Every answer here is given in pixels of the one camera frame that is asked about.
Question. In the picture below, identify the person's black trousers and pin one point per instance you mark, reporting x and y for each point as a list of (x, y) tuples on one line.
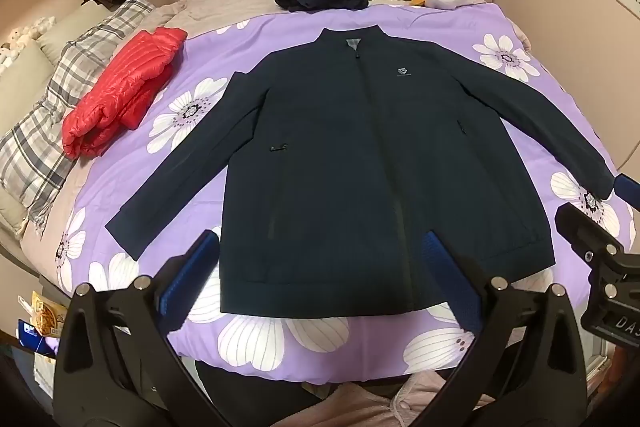
[(240, 392)]

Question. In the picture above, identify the navy zip jacket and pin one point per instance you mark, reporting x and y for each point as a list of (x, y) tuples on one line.
[(350, 157)]

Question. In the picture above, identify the blue packet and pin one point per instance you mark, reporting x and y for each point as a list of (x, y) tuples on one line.
[(32, 337)]

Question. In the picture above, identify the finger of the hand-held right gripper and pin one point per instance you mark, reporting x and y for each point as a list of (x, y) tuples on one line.
[(628, 190)]

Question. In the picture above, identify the white fluffy toy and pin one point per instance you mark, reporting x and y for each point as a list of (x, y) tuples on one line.
[(25, 32)]

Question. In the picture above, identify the red down jacket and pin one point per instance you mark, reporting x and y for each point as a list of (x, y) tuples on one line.
[(125, 82)]

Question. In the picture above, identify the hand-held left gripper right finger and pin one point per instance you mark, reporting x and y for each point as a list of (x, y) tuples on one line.
[(450, 272)]

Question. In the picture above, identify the purple floral blanket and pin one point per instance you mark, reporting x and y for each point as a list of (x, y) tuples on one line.
[(280, 37)]

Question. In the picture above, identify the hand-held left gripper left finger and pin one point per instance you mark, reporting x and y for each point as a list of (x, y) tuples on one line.
[(192, 267)]

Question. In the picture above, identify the yellow snack packet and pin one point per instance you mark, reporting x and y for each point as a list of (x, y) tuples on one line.
[(47, 309)]

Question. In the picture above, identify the beige pillow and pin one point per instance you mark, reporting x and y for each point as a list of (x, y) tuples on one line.
[(25, 87), (75, 27)]

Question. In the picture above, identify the grey plaid pillow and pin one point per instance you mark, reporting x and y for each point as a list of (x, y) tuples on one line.
[(40, 147)]

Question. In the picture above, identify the person's pink top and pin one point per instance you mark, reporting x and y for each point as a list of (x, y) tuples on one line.
[(360, 407)]

